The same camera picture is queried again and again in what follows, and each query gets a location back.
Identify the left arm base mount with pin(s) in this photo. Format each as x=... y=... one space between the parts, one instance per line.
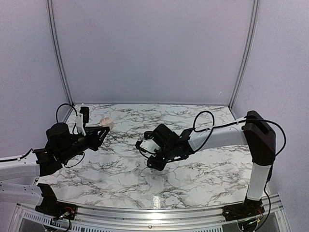
x=50 y=205

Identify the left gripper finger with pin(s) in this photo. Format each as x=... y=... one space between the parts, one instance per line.
x=93 y=129
x=103 y=132

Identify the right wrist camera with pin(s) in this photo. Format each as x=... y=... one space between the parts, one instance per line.
x=148 y=145

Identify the front aluminium rail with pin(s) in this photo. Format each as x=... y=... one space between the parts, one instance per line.
x=216 y=218

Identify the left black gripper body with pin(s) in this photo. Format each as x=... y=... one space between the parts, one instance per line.
x=92 y=140

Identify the aluminium frame post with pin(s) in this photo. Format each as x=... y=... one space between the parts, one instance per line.
x=246 y=53
x=57 y=50

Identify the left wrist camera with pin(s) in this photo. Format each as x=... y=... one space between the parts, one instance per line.
x=82 y=120

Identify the left aluminium frame post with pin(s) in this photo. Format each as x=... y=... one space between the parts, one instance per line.
x=57 y=50

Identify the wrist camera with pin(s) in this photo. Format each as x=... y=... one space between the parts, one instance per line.
x=148 y=145
x=82 y=120

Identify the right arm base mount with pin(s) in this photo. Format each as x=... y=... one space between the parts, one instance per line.
x=251 y=206

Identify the right aluminium frame post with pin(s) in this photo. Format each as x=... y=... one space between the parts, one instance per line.
x=246 y=53

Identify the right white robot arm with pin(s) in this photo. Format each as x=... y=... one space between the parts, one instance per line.
x=165 y=146

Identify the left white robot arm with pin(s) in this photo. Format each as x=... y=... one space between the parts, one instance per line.
x=61 y=147

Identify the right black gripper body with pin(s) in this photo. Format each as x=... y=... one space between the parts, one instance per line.
x=161 y=165

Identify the pink earbud charging case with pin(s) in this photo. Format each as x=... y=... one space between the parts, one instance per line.
x=106 y=122

